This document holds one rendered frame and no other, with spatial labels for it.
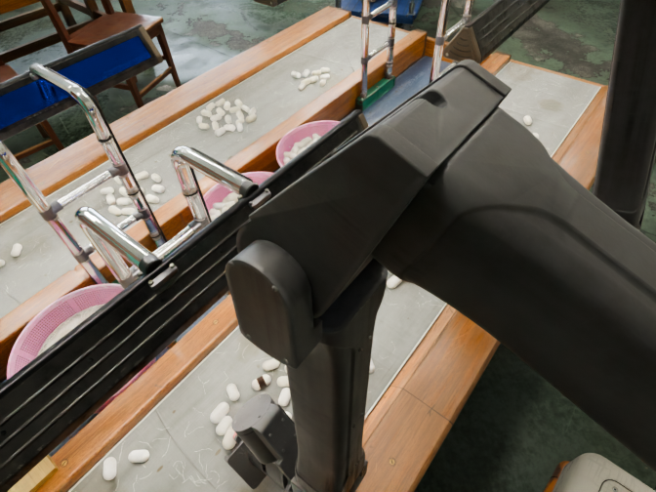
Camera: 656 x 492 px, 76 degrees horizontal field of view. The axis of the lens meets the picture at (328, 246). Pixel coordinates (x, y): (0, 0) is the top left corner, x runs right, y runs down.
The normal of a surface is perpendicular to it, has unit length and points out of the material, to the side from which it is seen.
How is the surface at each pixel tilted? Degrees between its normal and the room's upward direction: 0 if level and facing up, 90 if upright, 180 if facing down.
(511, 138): 21
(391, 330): 0
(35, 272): 0
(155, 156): 0
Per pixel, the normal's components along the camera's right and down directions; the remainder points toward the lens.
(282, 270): 0.48, -0.34
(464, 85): 0.31, -0.52
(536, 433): -0.04, -0.65
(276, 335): -0.59, 0.56
